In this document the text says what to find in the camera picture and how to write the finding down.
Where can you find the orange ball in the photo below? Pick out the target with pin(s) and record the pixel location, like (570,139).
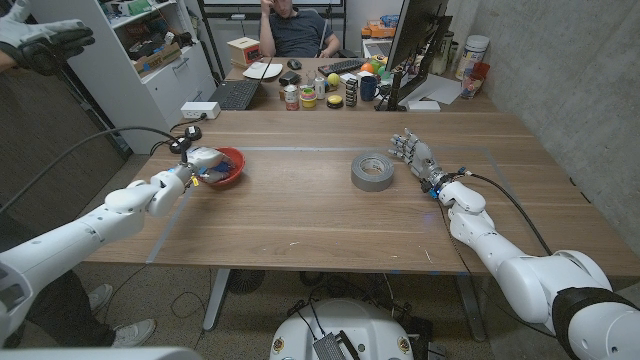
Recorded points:
(367,68)

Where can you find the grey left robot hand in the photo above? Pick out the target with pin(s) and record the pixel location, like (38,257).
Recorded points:
(207,157)

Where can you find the white sneaker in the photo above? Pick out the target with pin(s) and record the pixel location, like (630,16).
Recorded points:
(100,297)
(132,334)

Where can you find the black white teleoperation glove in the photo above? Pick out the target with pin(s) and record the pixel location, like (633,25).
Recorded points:
(45,45)

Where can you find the grey duct tape roll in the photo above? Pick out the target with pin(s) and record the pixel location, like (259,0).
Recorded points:
(370,183)

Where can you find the white slim can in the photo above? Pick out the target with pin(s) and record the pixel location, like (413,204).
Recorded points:
(319,88)

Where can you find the black computer mouse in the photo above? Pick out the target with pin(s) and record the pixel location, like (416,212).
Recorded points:
(294,64)

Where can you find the black pouch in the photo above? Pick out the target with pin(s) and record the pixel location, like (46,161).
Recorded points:
(289,78)

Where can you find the red cup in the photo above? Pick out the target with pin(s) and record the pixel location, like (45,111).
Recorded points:
(481,70)

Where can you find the small white box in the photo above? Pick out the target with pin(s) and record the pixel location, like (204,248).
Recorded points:
(423,106)

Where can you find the yellow tennis ball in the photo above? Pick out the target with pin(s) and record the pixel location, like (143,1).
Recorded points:
(333,79)

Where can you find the black computer monitor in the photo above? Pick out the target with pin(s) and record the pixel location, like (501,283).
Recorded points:
(415,25)

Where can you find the white power strip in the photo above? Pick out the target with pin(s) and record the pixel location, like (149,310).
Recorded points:
(200,110)

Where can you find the printed plastic cup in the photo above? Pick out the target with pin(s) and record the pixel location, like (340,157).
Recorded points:
(470,86)

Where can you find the white paper sheets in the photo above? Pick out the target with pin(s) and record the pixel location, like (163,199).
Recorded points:
(440,90)

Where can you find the grey table leg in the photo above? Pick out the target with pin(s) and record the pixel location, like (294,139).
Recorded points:
(470,305)
(217,300)

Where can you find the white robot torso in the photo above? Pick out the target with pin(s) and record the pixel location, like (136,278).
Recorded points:
(350,320)

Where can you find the blue mug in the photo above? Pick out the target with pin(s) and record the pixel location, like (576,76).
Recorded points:
(369,89)

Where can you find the dark trouser leg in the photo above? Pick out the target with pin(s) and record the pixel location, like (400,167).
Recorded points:
(70,310)

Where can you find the black power adapter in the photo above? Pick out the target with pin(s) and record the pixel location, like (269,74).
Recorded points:
(192,132)
(178,145)

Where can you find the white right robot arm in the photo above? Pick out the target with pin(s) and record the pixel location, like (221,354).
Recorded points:
(525,280)

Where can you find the cardboard box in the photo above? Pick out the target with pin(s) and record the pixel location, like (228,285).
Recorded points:
(160,59)

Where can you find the seated person in dark shirt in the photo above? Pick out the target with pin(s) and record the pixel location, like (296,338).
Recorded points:
(297,35)

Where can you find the black laptop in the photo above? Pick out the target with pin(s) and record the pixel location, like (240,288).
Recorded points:
(235,95)

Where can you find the white canister with blue label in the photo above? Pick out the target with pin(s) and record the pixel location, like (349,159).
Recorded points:
(471,57)

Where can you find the orange toy vehicle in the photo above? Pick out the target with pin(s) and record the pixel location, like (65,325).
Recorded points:
(378,29)

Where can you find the wooden box with red print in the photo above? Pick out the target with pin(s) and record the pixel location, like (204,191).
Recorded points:
(242,50)

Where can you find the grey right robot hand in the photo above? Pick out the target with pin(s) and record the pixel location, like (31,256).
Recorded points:
(422,160)

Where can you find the red bowl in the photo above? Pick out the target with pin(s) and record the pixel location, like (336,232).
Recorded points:
(239,162)

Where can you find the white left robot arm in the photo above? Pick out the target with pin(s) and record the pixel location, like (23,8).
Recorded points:
(60,245)

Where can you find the round floor fan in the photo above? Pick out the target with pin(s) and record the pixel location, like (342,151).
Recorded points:
(245,281)

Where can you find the white flat disc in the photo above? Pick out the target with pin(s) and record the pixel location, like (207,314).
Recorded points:
(262,71)

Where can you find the white shelf cabinet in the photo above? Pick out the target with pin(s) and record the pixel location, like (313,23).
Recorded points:
(165,95)

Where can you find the printed tin can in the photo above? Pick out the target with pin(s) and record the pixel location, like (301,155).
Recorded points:
(291,97)

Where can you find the black keyboard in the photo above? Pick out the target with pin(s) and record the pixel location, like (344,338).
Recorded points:
(342,66)

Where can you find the black white block stack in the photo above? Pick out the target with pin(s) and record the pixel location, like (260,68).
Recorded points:
(351,92)

